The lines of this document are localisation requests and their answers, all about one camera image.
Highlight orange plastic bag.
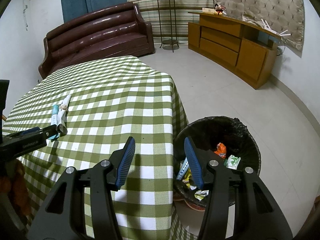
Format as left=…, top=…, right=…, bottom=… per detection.
left=214, top=142, right=227, bottom=159

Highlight wooden sideboard cabinet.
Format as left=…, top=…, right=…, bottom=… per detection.
left=188, top=12, right=280, bottom=89

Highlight white green wrapper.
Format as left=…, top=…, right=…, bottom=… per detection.
left=224, top=155, right=241, bottom=170

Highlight dark brown leather sofa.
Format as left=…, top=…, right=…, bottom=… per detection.
left=39, top=2, right=155, bottom=79

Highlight yellow snack wrapper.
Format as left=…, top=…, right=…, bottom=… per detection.
left=182, top=169, right=197, bottom=190

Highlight black metal plant stand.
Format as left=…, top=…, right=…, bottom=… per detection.
left=157, top=0, right=180, bottom=52

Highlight teal tube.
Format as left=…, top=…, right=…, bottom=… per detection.
left=48, top=105, right=60, bottom=140

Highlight papers on cabinet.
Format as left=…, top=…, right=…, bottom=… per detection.
left=241, top=14, right=291, bottom=37

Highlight black trash bin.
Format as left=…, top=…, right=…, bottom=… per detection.
left=174, top=116, right=261, bottom=211

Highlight small toy figure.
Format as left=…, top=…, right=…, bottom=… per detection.
left=214, top=3, right=226, bottom=15

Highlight green checkered tablecloth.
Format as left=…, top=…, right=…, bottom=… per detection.
left=3, top=56, right=194, bottom=239

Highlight beige patterned wall cloth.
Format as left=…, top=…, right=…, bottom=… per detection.
left=215, top=0, right=305, bottom=51

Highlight striped green curtain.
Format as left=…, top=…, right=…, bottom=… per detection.
left=127, top=0, right=213, bottom=44

